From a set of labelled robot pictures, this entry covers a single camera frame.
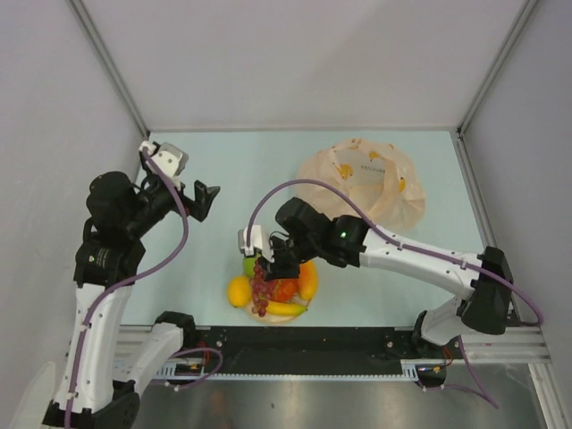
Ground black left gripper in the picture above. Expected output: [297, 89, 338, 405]
[126, 172, 219, 235]

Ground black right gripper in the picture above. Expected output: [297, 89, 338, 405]
[258, 236, 319, 282]

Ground orange yellow fake mango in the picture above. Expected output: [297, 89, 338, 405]
[299, 261, 319, 300]

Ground green fake apple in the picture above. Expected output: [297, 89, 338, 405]
[242, 257, 259, 279]

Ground red fake grape bunch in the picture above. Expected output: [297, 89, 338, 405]
[250, 261, 276, 317]

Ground yellow fake banana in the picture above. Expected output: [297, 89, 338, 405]
[266, 301, 307, 317]

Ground yellow fake lemon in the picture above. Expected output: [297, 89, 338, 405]
[227, 275, 252, 307]

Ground translucent peach plastic bag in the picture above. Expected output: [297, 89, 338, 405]
[297, 138, 425, 231]

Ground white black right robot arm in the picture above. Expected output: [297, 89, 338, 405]
[243, 198, 513, 358]

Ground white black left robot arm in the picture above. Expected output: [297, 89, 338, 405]
[41, 172, 220, 428]

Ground round cream green plate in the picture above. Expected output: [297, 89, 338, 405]
[244, 304, 300, 324]

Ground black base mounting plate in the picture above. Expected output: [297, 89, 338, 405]
[152, 326, 463, 388]

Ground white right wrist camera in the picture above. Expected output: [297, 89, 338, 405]
[238, 224, 274, 262]

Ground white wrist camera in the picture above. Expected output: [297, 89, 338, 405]
[139, 140, 189, 190]
[238, 224, 274, 262]

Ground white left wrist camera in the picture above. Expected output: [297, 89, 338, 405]
[139, 140, 189, 190]

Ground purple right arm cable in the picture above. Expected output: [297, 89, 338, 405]
[247, 178, 544, 408]

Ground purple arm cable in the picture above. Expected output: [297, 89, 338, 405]
[64, 149, 224, 429]
[247, 178, 544, 408]

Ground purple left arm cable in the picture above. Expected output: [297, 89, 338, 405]
[64, 149, 224, 429]

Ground white slotted cable duct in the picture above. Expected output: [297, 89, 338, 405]
[156, 359, 424, 382]

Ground aluminium frame rail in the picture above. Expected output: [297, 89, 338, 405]
[64, 325, 551, 363]

